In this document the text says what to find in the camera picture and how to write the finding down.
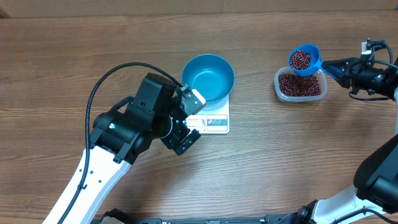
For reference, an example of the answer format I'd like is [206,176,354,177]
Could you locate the blue plastic scoop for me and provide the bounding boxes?
[288,44,337,80]

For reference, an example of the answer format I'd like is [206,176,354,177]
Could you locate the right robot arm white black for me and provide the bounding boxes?
[280,57,397,223]

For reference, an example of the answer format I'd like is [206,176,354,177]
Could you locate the red adzuki beans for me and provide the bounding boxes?
[278,73,322,96]

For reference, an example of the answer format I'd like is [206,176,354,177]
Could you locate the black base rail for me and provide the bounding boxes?
[91,208,310,224]

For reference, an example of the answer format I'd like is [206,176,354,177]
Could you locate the white digital kitchen scale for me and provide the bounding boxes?
[184,95,230,134]

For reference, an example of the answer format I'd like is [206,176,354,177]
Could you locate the clear plastic container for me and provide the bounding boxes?
[274,67,328,103]

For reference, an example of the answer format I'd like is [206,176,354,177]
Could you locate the teal blue bowl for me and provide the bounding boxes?
[182,54,235,104]

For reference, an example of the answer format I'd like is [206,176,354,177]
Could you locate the beans in scoop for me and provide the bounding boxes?
[289,50,312,70]

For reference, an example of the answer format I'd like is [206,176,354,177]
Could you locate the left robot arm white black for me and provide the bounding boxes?
[44,73,206,223]

